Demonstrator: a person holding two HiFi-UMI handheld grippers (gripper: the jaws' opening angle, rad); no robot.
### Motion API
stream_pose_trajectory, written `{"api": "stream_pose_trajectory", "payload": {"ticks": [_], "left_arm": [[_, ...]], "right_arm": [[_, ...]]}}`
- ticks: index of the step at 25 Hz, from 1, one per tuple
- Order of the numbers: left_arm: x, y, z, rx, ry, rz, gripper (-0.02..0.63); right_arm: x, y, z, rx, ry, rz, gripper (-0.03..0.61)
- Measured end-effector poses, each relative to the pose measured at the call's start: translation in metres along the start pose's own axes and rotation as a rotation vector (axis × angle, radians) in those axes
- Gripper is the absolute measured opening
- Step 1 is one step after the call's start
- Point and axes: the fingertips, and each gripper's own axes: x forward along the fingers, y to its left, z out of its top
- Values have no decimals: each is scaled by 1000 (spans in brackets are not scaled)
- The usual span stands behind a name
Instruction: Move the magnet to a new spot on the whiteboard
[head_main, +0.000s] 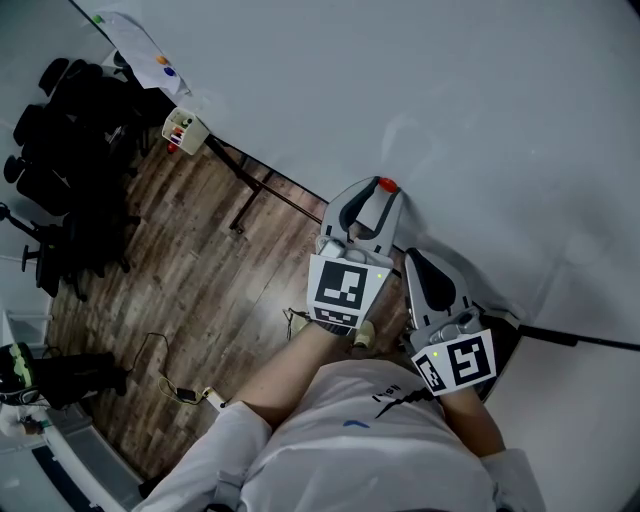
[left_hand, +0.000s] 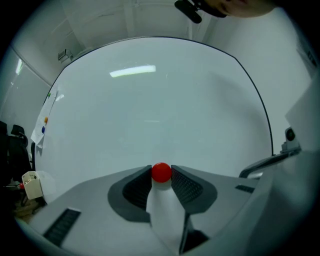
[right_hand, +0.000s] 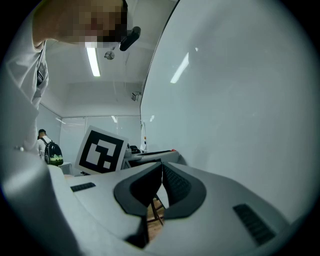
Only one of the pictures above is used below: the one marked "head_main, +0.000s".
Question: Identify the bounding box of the black floor cable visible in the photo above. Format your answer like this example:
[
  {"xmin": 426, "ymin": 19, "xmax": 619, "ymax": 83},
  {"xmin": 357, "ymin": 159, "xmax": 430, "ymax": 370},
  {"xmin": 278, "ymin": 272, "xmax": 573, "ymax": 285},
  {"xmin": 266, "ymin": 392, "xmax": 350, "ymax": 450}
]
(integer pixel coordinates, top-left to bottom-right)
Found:
[{"xmin": 127, "ymin": 331, "xmax": 211, "ymax": 404}]

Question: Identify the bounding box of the white shelf unit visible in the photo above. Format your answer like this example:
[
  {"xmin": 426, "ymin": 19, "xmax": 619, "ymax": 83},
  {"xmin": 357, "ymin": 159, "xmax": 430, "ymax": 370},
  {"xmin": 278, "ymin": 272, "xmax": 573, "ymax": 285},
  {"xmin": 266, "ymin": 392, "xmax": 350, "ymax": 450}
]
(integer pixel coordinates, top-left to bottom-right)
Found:
[{"xmin": 0, "ymin": 308, "xmax": 53, "ymax": 347}]

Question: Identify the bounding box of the white paper sheet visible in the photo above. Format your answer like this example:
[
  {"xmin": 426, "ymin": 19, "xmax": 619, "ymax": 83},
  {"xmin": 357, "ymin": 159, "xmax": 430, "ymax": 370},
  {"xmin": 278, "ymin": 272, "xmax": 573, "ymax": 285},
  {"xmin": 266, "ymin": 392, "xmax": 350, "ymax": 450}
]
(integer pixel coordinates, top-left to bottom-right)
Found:
[{"xmin": 93, "ymin": 8, "xmax": 193, "ymax": 97}]

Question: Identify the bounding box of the white marker holder box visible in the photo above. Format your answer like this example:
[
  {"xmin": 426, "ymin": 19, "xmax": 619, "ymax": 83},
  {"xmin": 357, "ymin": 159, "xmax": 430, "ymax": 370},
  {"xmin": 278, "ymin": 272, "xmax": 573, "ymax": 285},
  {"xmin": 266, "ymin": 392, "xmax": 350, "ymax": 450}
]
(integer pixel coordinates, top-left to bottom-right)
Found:
[{"xmin": 161, "ymin": 105, "xmax": 211, "ymax": 156}]

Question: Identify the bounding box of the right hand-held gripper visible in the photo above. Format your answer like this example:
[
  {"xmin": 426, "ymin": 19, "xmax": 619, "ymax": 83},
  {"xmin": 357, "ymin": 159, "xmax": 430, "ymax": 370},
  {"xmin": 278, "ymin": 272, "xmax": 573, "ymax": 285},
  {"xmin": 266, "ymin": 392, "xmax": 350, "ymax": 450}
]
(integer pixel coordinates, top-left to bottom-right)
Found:
[{"xmin": 402, "ymin": 248, "xmax": 498, "ymax": 398}]

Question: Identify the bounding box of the person's white shirt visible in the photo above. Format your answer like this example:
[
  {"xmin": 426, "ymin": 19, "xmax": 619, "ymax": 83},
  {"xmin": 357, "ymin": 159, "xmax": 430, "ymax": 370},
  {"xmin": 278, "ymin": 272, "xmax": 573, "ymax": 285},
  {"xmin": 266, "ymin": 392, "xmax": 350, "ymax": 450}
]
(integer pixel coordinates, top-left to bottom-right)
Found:
[{"xmin": 130, "ymin": 358, "xmax": 547, "ymax": 512}]

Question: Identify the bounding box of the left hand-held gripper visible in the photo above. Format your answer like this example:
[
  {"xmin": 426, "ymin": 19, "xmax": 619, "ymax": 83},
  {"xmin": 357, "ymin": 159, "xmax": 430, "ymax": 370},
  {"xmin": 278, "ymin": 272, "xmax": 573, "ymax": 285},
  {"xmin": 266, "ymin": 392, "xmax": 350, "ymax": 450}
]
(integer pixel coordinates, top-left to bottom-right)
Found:
[{"xmin": 305, "ymin": 175, "xmax": 404, "ymax": 338}]

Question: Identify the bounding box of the group of black office chairs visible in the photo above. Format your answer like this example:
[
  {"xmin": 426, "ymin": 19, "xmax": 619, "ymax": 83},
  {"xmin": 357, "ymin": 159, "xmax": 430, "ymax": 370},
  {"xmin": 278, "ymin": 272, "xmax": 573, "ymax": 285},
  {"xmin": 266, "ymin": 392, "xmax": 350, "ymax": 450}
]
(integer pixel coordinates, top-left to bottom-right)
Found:
[{"xmin": 2, "ymin": 56, "xmax": 157, "ymax": 303}]

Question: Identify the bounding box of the large whiteboard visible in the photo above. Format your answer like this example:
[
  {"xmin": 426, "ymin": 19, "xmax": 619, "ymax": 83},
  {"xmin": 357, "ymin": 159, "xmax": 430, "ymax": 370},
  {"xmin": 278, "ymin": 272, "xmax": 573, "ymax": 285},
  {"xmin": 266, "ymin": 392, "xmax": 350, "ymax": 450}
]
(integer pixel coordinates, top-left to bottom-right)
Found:
[{"xmin": 69, "ymin": 0, "xmax": 640, "ymax": 401}]

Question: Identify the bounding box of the white desk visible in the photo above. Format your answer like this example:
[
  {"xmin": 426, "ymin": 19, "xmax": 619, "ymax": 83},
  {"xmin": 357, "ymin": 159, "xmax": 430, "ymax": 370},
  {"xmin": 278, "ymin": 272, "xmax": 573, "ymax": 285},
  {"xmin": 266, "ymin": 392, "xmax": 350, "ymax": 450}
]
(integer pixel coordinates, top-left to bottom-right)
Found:
[{"xmin": 0, "ymin": 403, "xmax": 147, "ymax": 512}]

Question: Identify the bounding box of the black whiteboard stand frame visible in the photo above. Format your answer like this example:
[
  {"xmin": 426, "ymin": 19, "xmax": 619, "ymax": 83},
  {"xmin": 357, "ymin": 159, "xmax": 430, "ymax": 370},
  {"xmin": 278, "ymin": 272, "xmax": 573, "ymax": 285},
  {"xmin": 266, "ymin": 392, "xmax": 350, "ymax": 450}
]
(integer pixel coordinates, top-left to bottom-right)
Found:
[{"xmin": 203, "ymin": 133, "xmax": 327, "ymax": 236}]

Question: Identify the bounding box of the person's right forearm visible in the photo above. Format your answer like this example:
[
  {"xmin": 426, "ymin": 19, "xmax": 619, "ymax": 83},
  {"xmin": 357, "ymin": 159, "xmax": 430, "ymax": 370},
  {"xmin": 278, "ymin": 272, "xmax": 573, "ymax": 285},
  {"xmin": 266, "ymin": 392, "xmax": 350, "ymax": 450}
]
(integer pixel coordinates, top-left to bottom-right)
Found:
[{"xmin": 439, "ymin": 383, "xmax": 507, "ymax": 459}]

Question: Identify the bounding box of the person's left forearm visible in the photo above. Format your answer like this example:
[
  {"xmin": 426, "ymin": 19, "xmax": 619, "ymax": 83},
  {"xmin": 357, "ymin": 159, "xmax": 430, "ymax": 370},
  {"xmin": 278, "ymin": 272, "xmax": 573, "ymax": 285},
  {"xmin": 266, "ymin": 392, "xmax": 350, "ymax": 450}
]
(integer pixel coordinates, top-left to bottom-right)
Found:
[{"xmin": 233, "ymin": 319, "xmax": 362, "ymax": 431}]

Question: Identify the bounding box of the person's right shoe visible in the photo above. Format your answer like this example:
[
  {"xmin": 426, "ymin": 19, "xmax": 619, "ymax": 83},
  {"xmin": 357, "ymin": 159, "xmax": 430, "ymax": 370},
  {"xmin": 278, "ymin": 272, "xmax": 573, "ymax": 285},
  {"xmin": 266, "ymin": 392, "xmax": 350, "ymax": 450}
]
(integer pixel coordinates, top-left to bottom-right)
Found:
[{"xmin": 352, "ymin": 319, "xmax": 377, "ymax": 350}]

